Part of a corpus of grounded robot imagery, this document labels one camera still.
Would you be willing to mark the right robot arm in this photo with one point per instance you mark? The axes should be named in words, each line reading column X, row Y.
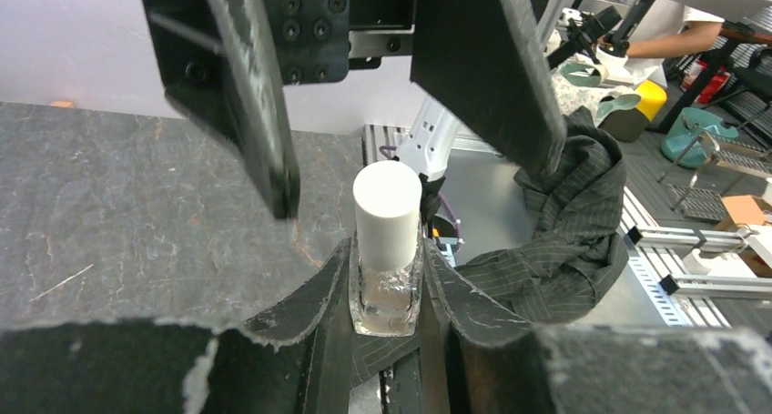
column 428, row 140

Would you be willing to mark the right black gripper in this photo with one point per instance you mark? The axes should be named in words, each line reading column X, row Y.
column 221, row 68

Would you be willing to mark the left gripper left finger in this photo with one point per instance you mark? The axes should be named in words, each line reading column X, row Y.
column 291, row 358

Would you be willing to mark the tan block right wall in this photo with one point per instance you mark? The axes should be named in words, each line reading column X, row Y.
column 63, row 104

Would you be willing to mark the clear nail polish bottle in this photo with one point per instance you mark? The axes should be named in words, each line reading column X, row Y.
column 385, row 274

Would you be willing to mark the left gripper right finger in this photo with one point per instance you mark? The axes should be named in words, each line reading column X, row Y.
column 478, row 357

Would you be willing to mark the black pinstripe sleeve forearm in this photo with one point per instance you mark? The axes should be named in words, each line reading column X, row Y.
column 576, row 253

